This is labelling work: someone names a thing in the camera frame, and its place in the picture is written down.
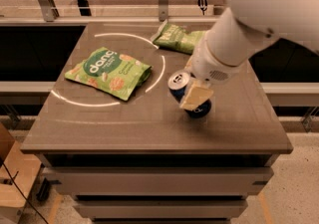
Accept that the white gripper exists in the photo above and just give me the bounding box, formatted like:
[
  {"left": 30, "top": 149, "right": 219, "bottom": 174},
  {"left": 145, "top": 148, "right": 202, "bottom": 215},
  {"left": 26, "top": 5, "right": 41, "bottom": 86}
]
[{"left": 179, "top": 37, "right": 244, "bottom": 111}]

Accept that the grey drawer cabinet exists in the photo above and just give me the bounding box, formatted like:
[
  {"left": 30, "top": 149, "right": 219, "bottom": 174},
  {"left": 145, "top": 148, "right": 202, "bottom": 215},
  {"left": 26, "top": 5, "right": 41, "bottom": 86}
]
[{"left": 22, "top": 23, "right": 292, "bottom": 224}]

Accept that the green dang snack bag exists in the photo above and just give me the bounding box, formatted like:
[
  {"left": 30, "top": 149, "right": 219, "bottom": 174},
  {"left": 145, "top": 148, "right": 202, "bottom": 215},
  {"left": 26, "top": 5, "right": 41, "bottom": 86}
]
[{"left": 65, "top": 47, "right": 152, "bottom": 101}]

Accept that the black cable on floor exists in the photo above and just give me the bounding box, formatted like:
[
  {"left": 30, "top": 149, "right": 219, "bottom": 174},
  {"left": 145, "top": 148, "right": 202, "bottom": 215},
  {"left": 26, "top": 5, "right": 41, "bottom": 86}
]
[{"left": 0, "top": 157, "right": 50, "bottom": 224}]

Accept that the metal guard rail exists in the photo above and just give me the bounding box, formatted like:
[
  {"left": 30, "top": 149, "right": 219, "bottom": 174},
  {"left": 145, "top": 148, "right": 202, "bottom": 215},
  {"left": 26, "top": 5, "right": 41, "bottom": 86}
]
[{"left": 0, "top": 16, "right": 219, "bottom": 25}]

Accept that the left metal rail bracket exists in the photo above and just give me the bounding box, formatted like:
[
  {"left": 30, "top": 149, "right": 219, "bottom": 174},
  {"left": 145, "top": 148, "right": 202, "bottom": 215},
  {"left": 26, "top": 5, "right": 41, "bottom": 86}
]
[{"left": 38, "top": 0, "right": 59, "bottom": 22}]

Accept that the green chip bag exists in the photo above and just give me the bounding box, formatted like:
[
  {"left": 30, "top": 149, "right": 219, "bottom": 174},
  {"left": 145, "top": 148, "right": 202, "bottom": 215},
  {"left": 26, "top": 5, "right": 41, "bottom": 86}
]
[{"left": 151, "top": 21, "right": 205, "bottom": 55}]

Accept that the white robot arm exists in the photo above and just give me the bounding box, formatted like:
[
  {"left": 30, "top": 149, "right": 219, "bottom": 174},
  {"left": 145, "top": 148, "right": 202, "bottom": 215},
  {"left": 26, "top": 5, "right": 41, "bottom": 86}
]
[{"left": 179, "top": 0, "right": 319, "bottom": 111}]

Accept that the blue pepsi can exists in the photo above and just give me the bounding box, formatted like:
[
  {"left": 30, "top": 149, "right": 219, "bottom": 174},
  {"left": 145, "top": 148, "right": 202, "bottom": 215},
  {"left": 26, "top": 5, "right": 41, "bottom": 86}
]
[{"left": 167, "top": 70, "right": 211, "bottom": 118}]

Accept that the cardboard box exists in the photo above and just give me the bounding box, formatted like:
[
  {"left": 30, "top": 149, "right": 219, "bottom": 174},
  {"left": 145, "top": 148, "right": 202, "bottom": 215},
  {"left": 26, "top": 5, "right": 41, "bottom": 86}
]
[{"left": 0, "top": 123, "right": 41, "bottom": 224}]

